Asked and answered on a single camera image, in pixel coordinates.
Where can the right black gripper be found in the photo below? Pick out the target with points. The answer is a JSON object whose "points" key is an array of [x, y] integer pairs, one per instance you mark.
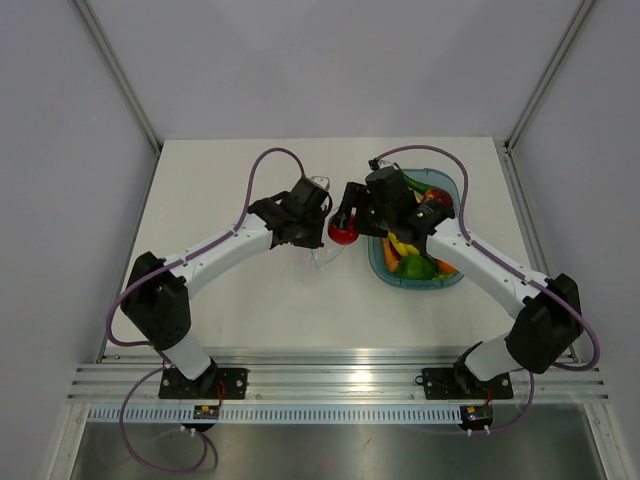
{"points": [[355, 196]]}

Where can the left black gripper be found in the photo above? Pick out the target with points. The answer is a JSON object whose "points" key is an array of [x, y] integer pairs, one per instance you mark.
{"points": [[318, 215]]}

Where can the bright red apple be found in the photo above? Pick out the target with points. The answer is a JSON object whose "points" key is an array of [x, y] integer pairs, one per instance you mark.
{"points": [[342, 234]]}

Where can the clear zip top bag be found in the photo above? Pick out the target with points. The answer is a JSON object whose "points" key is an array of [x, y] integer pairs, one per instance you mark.
{"points": [[310, 265]]}

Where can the blue plastic fruit basket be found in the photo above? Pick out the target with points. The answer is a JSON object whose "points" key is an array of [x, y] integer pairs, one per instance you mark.
{"points": [[444, 279]]}

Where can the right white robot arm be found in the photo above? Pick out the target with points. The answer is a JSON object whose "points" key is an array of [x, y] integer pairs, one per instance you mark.
{"points": [[543, 309]]}

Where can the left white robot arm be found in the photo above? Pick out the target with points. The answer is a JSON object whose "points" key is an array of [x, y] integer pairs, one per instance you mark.
{"points": [[160, 290]]}

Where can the green chili pepper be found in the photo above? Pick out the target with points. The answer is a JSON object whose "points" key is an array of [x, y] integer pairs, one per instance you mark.
{"points": [[416, 185]]}

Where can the orange carrot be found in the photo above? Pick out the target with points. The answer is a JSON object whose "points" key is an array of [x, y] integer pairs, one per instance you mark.
{"points": [[391, 256]]}

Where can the yellow banana bunch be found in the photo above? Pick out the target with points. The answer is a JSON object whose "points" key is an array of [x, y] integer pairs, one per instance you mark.
{"points": [[403, 249]]}

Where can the dark red apple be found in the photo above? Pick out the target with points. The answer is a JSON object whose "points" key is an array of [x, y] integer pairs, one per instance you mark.
{"points": [[439, 195]]}

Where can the green bell pepper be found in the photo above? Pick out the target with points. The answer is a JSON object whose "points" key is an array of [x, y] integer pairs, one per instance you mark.
{"points": [[416, 268]]}

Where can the left small circuit board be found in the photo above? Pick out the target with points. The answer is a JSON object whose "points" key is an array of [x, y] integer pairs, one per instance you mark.
{"points": [[207, 412]]}

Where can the small circuit board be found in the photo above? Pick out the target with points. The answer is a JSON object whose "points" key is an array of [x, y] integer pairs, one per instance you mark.
{"points": [[207, 412], [476, 418]]}

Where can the right small circuit board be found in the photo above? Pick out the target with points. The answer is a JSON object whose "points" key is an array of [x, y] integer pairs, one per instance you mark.
{"points": [[476, 418]]}

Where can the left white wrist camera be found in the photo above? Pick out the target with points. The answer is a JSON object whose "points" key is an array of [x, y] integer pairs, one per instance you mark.
{"points": [[321, 181]]}

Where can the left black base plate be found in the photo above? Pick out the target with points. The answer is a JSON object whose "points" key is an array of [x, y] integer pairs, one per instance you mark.
{"points": [[223, 383]]}

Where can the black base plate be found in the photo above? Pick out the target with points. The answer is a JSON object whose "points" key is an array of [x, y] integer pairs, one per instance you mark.
{"points": [[443, 383], [223, 383]]}

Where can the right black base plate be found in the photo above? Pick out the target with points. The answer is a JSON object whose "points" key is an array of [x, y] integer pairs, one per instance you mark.
{"points": [[443, 383]]}

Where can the right aluminium frame post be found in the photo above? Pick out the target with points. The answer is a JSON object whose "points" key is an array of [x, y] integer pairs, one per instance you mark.
{"points": [[551, 70]]}

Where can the aluminium frame post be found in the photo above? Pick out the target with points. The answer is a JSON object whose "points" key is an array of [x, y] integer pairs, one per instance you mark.
{"points": [[108, 56], [551, 70]]}

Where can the aluminium mounting rail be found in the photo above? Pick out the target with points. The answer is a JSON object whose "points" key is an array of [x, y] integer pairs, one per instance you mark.
{"points": [[325, 377]]}

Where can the left aluminium frame post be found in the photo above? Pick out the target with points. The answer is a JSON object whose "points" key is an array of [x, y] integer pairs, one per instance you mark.
{"points": [[108, 56]]}

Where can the white slotted cable duct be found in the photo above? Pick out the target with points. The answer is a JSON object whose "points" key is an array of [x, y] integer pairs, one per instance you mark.
{"points": [[280, 414]]}

